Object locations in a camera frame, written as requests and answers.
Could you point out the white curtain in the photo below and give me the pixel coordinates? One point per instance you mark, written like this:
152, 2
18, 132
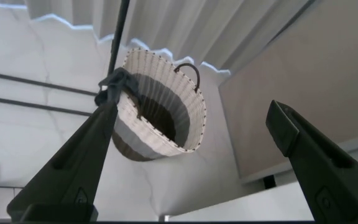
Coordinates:
197, 28

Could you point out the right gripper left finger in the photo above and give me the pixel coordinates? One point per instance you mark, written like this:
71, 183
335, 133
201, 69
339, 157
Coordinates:
61, 193

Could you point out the white laundry basket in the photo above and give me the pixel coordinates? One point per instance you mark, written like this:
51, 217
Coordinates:
191, 115

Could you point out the black clothes rack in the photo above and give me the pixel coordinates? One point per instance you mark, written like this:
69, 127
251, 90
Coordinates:
118, 37

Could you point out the dark grey garment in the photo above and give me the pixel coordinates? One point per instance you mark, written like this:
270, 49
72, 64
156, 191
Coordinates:
117, 81

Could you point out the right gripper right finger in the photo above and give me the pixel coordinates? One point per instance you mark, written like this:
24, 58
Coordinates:
315, 174

